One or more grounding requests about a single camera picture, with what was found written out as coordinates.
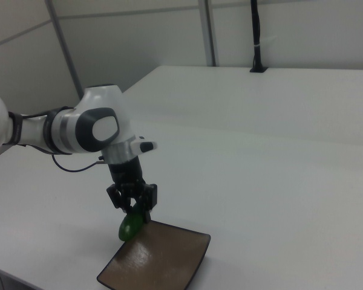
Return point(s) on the green cucumber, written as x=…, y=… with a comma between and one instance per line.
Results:
x=129, y=227

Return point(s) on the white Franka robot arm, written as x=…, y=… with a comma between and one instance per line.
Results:
x=87, y=127

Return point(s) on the black pole with base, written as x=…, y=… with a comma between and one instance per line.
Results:
x=256, y=30

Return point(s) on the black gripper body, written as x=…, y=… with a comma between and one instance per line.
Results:
x=127, y=178

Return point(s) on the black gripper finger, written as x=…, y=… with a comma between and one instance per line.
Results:
x=119, y=201
x=149, y=197

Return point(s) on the square brown ceramic plate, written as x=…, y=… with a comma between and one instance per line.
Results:
x=160, y=256

